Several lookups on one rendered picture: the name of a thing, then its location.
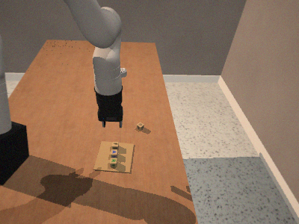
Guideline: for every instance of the tan flat mat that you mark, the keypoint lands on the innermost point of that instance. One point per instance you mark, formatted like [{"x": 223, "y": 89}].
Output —
[{"x": 124, "y": 157}]

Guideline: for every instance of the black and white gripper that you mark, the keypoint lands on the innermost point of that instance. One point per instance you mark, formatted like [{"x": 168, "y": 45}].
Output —
[{"x": 109, "y": 98}]

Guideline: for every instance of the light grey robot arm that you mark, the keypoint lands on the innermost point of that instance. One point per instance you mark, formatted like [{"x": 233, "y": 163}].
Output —
[{"x": 103, "y": 30}]

